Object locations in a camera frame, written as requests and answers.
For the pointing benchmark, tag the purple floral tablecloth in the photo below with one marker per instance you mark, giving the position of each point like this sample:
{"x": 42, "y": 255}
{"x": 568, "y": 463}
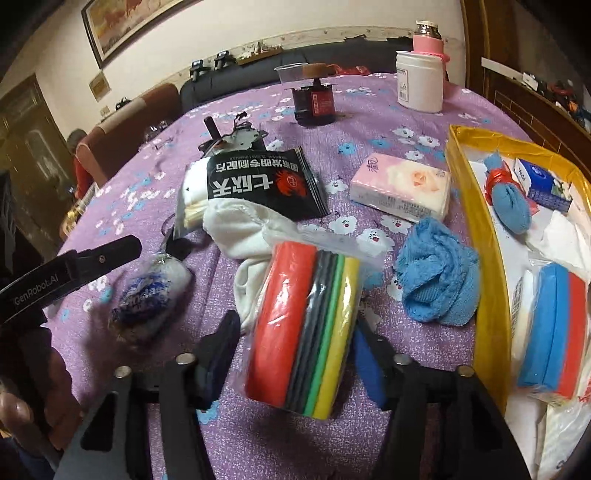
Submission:
{"x": 360, "y": 115}

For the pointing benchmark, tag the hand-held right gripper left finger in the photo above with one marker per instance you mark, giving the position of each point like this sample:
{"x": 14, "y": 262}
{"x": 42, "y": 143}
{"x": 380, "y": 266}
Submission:
{"x": 217, "y": 364}

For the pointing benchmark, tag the white towel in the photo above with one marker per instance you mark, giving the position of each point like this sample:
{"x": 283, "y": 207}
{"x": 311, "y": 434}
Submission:
{"x": 240, "y": 230}

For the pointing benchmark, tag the multicolour sponge pack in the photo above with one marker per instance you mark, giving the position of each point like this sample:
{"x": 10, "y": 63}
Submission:
{"x": 281, "y": 323}

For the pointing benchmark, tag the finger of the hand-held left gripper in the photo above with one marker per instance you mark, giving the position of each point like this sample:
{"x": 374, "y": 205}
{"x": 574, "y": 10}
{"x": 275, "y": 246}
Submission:
{"x": 106, "y": 258}

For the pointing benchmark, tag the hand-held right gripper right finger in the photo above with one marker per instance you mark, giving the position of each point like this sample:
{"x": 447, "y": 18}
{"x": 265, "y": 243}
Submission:
{"x": 369, "y": 369}

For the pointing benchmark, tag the blue cloth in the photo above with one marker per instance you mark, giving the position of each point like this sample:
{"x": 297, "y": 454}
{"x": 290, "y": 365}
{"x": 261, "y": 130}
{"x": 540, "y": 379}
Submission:
{"x": 434, "y": 277}

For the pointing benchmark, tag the black printed packet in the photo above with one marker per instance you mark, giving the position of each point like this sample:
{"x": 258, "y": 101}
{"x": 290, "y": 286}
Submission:
{"x": 258, "y": 184}

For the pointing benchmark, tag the green patterned tissue pack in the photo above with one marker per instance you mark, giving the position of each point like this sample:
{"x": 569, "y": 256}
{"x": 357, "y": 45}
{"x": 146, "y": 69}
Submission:
{"x": 562, "y": 189}

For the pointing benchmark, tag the person's left hand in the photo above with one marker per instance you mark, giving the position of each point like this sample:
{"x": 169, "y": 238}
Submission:
{"x": 16, "y": 410}

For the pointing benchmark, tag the pink tissue pack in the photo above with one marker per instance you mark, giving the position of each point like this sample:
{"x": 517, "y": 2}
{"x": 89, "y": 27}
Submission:
{"x": 401, "y": 184}

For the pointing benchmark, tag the blue red sponge pack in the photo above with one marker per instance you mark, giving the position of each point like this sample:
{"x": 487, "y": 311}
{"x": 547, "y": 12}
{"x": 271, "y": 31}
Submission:
{"x": 549, "y": 323}

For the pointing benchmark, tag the blue tissue pack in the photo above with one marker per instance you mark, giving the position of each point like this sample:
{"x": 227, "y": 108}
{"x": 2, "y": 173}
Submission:
{"x": 538, "y": 182}

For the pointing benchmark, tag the wooden cabinet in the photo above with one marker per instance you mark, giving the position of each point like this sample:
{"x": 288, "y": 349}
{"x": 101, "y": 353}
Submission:
{"x": 531, "y": 120}

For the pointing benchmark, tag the wooden tray with figurines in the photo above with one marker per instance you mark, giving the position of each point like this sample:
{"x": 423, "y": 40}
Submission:
{"x": 258, "y": 56}

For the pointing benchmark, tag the pink thermos bottle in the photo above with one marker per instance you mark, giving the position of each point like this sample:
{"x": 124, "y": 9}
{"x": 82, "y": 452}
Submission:
{"x": 429, "y": 44}

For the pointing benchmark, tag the blue sock bundle red band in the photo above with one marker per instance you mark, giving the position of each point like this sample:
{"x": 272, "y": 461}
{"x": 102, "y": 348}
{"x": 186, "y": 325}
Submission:
{"x": 510, "y": 207}

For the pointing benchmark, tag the brown chair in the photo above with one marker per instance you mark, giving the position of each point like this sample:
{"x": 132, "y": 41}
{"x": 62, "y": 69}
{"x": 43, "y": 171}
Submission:
{"x": 134, "y": 124}

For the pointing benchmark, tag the counter clutter pile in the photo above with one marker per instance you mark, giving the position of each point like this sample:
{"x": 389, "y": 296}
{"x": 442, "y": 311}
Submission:
{"x": 563, "y": 92}

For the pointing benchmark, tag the wooden door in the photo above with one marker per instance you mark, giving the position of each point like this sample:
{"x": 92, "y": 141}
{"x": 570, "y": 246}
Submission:
{"x": 32, "y": 152}

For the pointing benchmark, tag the small gold wall frame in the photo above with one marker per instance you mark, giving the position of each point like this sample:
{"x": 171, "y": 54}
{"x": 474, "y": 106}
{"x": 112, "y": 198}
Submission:
{"x": 99, "y": 87}

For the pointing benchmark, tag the framed wall painting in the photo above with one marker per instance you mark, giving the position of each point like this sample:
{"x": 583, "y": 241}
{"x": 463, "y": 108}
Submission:
{"x": 129, "y": 18}

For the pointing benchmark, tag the clear plastic cup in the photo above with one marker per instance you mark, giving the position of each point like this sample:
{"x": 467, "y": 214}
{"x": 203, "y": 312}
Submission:
{"x": 288, "y": 74}

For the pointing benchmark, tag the clear glass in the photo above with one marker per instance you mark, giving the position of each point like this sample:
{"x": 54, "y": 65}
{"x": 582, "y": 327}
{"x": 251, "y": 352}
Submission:
{"x": 158, "y": 133}

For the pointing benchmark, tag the red gift bag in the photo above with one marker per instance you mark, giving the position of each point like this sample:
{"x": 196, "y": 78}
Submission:
{"x": 355, "y": 70}

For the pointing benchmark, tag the blue white pack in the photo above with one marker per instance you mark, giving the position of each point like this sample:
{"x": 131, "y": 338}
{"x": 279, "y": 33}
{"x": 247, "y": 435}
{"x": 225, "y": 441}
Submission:
{"x": 147, "y": 295}

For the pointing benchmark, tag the small black gadget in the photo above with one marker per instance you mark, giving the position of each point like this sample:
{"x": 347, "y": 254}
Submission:
{"x": 222, "y": 61}
{"x": 198, "y": 69}

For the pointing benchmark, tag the black sofa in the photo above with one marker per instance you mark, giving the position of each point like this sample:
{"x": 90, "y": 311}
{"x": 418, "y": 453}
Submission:
{"x": 258, "y": 74}

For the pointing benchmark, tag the metal motor device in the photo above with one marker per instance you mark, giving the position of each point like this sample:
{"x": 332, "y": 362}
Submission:
{"x": 235, "y": 138}

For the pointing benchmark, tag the yellow cardboard box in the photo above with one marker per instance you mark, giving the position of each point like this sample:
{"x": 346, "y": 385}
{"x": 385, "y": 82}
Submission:
{"x": 485, "y": 258}

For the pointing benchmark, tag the white plastic bag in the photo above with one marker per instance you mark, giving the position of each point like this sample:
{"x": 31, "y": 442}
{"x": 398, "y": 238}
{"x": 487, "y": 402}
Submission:
{"x": 565, "y": 434}

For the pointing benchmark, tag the dark bottle red label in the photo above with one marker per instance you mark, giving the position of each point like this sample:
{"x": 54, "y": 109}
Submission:
{"x": 314, "y": 104}

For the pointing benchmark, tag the white plastic jar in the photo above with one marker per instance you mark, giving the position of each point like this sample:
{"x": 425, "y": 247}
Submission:
{"x": 420, "y": 83}

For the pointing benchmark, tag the white flat box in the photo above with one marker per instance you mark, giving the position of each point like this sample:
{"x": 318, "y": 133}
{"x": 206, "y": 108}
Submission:
{"x": 508, "y": 71}

